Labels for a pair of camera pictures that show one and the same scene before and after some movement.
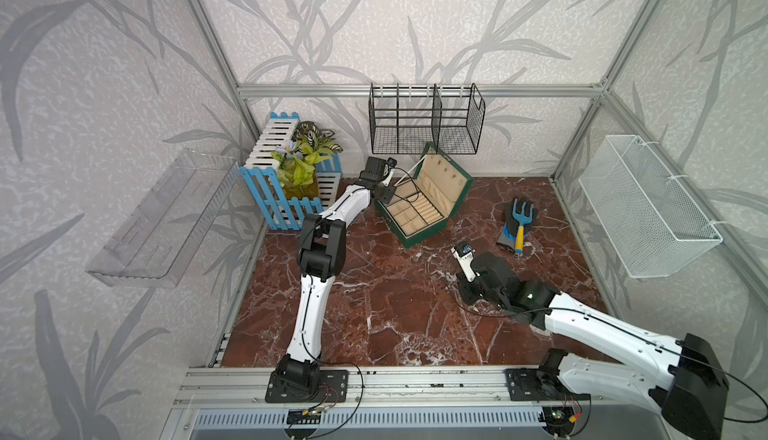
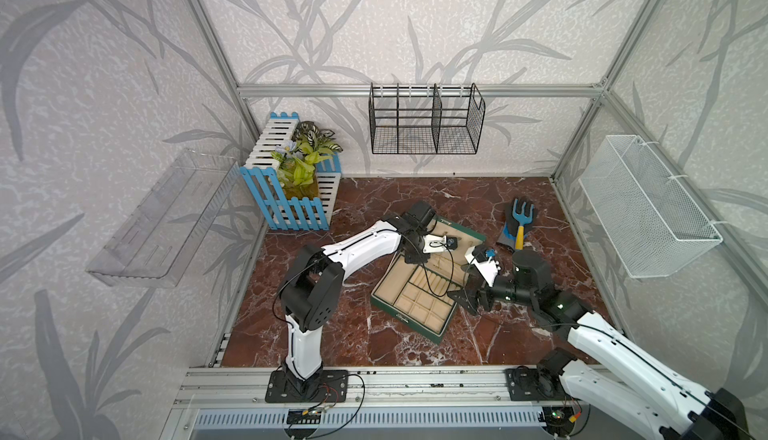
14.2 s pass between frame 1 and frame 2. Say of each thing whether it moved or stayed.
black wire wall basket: stayed
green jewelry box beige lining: moved
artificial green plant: stayed
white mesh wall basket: stayed
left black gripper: moved
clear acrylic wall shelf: stayed
